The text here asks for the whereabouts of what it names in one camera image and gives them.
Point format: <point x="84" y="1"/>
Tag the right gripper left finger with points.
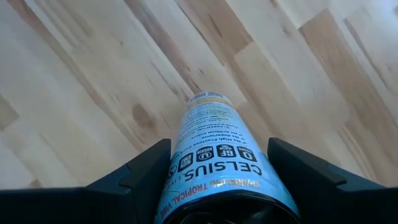
<point x="93" y="205"/>

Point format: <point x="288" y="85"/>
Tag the Celsius tropical vibe can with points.
<point x="217" y="155"/>

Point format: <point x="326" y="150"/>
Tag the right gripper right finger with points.
<point x="342" y="205"/>

